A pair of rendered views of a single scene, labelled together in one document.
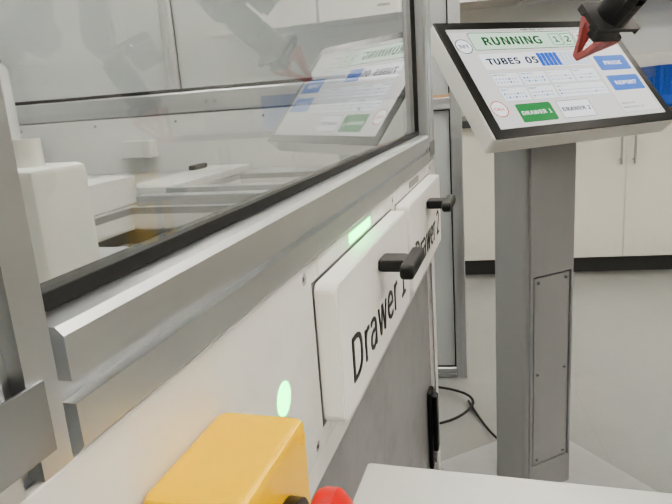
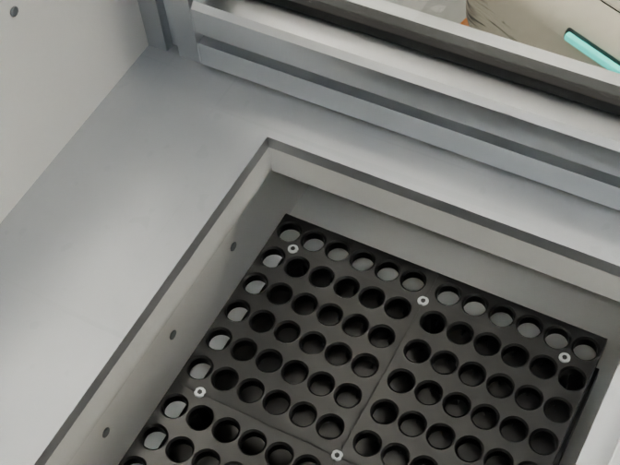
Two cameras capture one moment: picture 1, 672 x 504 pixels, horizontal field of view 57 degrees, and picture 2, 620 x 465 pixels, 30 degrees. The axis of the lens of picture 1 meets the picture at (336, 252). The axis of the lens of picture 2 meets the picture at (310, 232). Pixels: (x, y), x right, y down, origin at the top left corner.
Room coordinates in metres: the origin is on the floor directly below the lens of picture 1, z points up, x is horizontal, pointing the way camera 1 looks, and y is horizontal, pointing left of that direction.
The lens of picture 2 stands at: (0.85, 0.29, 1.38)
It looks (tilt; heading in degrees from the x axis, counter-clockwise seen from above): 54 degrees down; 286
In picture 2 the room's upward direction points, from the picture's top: 7 degrees counter-clockwise
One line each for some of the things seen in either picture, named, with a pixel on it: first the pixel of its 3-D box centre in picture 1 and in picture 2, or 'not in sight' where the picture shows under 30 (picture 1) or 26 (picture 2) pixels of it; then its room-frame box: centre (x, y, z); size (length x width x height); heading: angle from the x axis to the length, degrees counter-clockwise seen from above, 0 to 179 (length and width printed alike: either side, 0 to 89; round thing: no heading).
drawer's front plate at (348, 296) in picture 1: (373, 294); not in sight; (0.56, -0.03, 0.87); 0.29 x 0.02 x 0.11; 163
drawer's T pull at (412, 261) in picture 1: (399, 262); not in sight; (0.55, -0.06, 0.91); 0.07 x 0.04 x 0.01; 163
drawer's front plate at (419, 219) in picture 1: (422, 225); not in sight; (0.86, -0.12, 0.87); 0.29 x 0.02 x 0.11; 163
